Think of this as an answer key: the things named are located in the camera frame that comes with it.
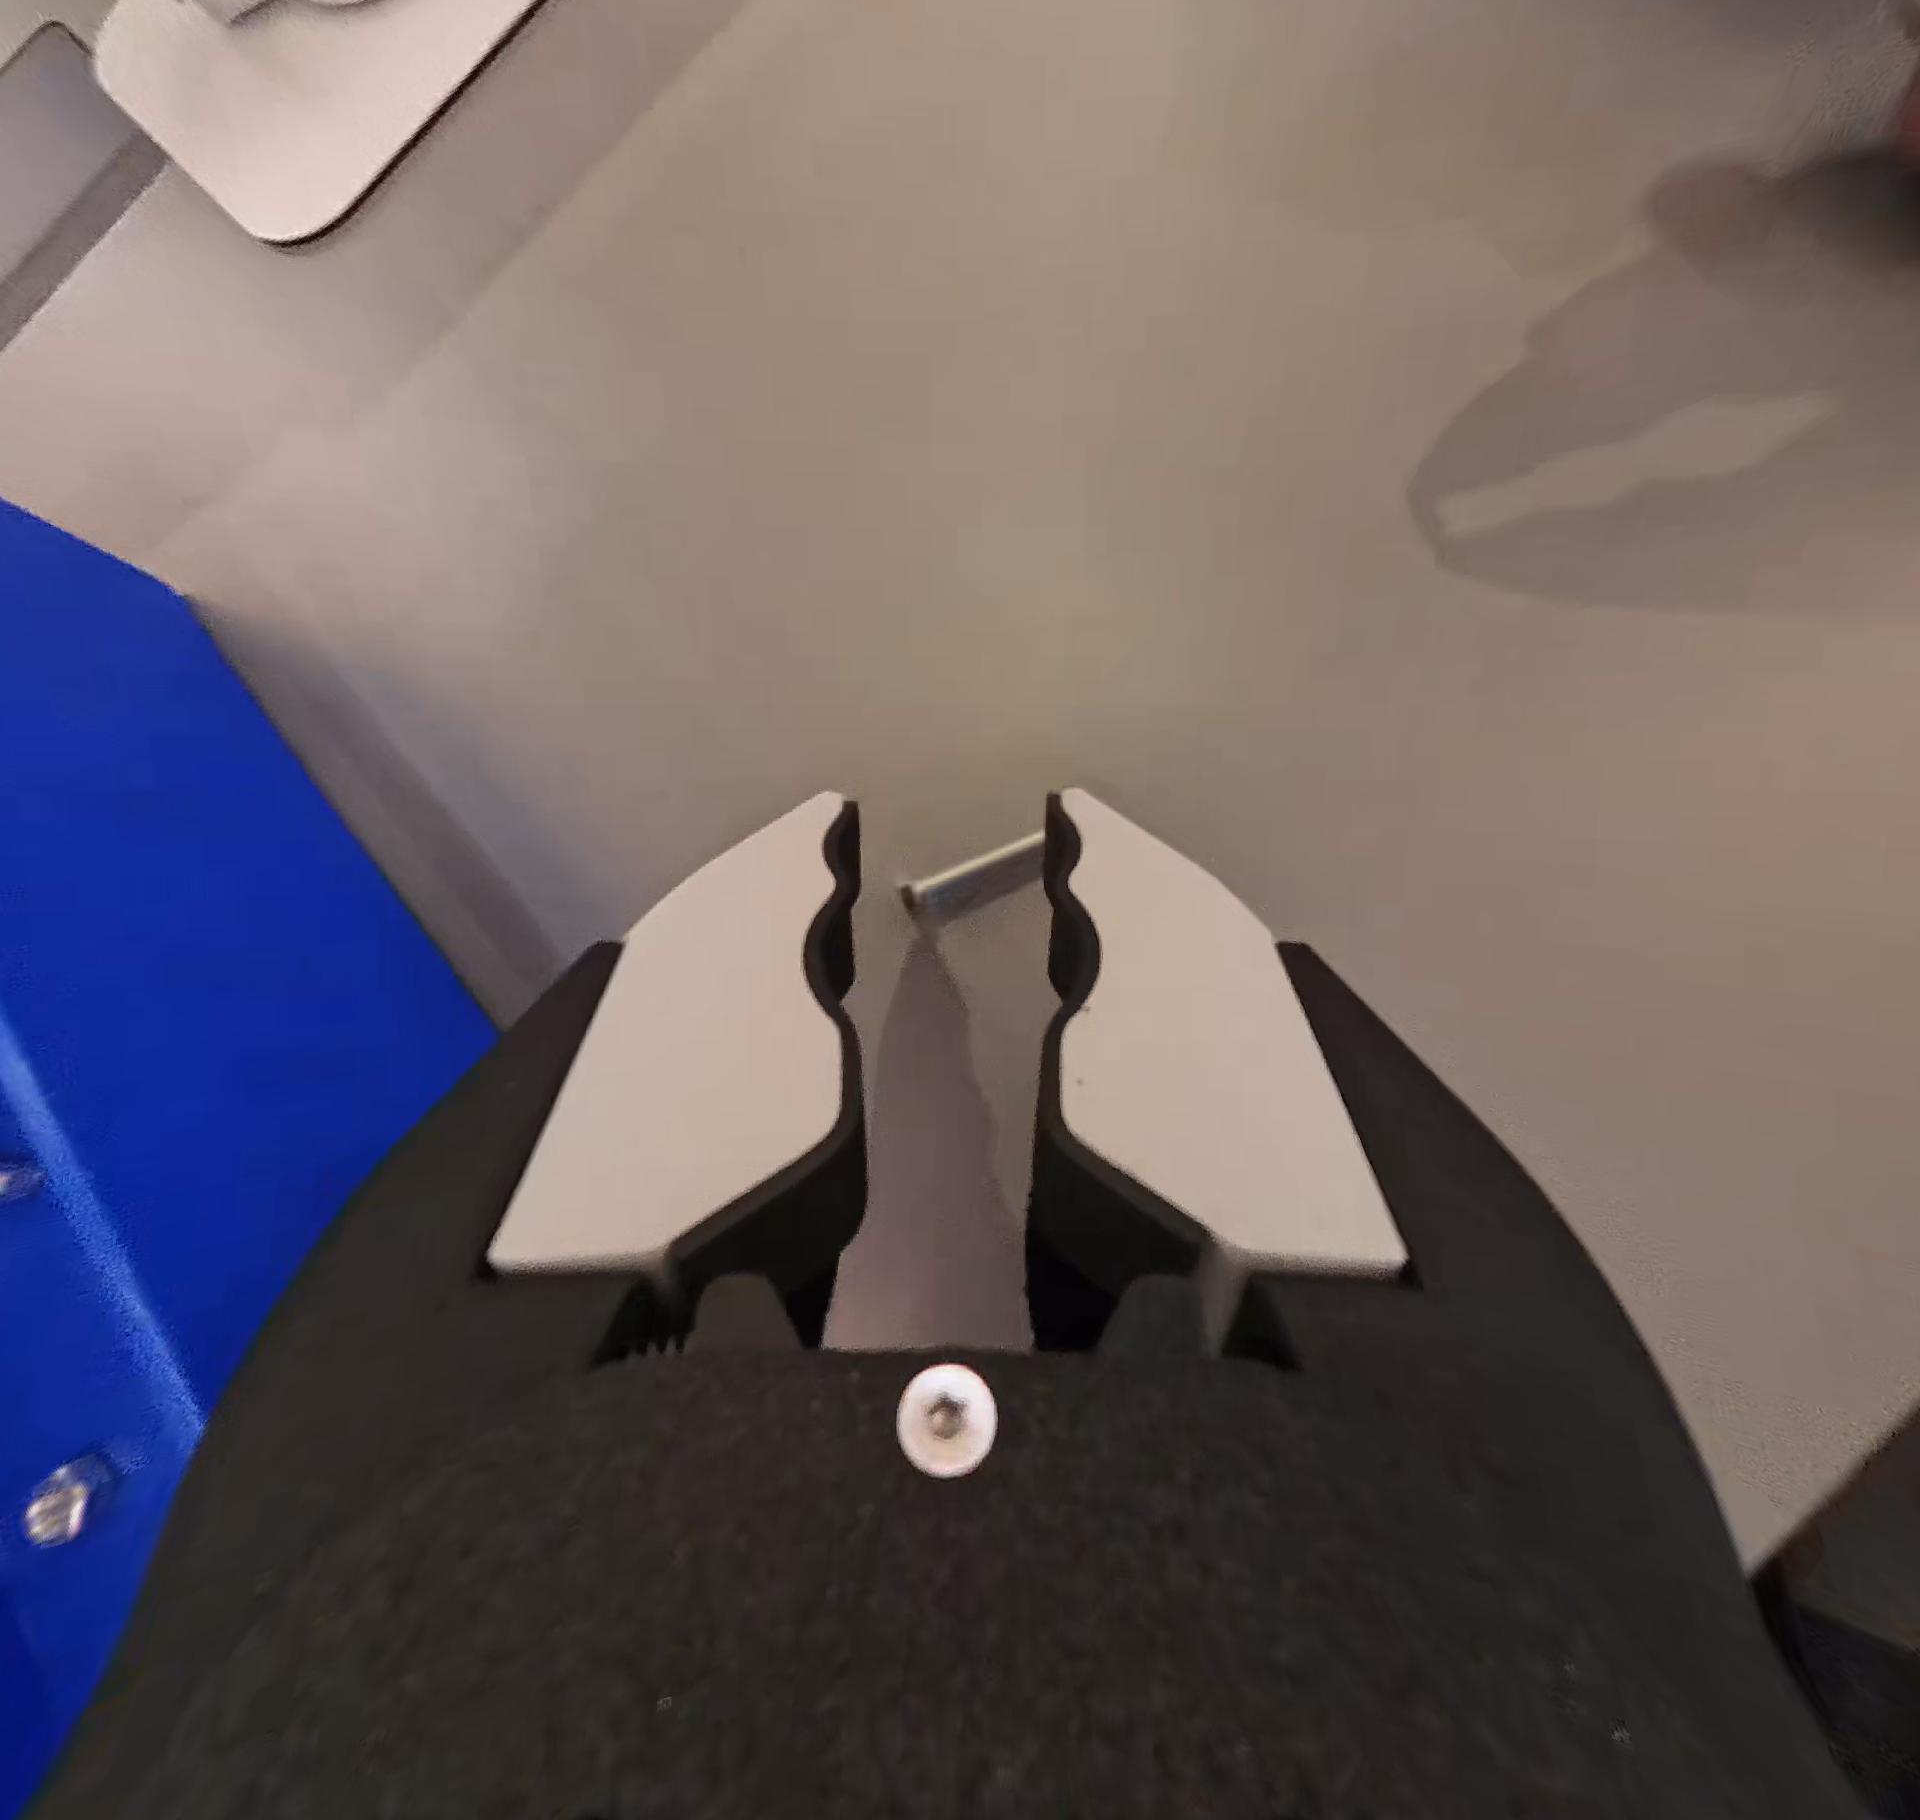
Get grey desk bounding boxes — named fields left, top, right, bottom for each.
left=0, top=0, right=1920, bottom=1579

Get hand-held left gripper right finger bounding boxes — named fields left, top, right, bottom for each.
left=1027, top=787, right=1413, bottom=1356

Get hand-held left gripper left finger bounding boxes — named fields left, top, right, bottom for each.
left=486, top=790, right=872, bottom=1356

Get white document stand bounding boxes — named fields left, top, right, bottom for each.
left=94, top=0, right=635, bottom=252

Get silver hex nut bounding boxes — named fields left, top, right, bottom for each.
left=21, top=1454, right=123, bottom=1551

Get blue plastic bin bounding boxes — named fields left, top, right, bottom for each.
left=0, top=499, right=504, bottom=1778

